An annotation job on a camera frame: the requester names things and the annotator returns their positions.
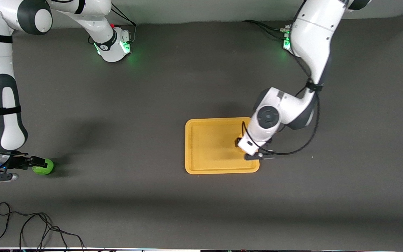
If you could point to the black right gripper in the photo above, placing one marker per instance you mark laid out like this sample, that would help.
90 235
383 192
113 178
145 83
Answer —
16 162

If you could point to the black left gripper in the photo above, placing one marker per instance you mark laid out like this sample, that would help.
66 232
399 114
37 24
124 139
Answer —
237 141

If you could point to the green apple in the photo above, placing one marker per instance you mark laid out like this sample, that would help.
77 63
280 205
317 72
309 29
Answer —
47 169

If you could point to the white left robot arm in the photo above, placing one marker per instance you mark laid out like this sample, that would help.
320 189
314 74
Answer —
313 35

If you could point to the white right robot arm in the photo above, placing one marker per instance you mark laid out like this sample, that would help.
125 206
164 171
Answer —
2 119

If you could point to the yellow plastic tray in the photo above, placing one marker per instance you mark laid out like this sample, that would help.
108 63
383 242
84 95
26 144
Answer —
208 147

